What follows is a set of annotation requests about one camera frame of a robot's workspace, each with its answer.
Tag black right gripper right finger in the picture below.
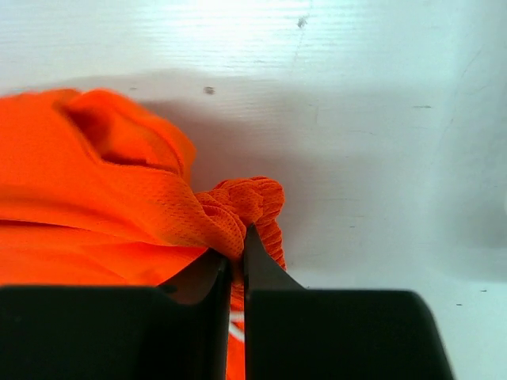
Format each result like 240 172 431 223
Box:
242 225 304 291

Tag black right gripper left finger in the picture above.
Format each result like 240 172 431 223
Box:
158 249 231 305

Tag orange shorts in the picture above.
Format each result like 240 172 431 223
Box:
1 89 284 379

